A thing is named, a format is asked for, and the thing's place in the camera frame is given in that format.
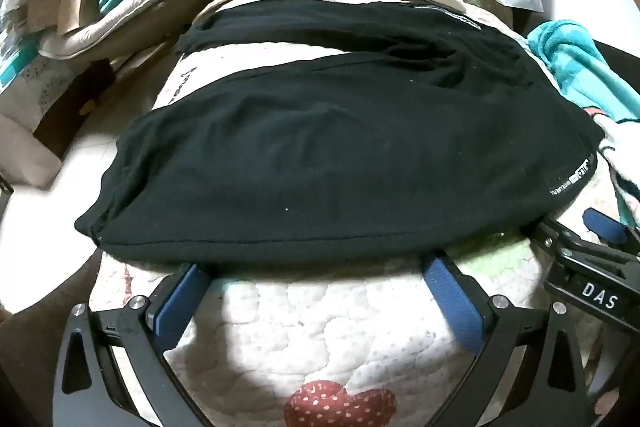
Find black pants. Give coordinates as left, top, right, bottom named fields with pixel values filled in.
left=74, top=0, right=606, bottom=265

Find heart patterned quilt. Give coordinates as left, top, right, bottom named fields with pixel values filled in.
left=87, top=0, right=640, bottom=427

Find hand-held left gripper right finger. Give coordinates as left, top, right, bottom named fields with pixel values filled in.
left=421, top=254, right=608, bottom=427

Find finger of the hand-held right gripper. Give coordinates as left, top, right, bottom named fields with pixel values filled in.
left=522, top=217, right=593, bottom=260
left=582, top=207, right=640, bottom=255

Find teal printed blanket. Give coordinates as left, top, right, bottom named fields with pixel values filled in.
left=527, top=21, right=640, bottom=228

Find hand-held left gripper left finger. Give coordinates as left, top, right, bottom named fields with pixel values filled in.
left=52, top=263, right=213, bottom=427

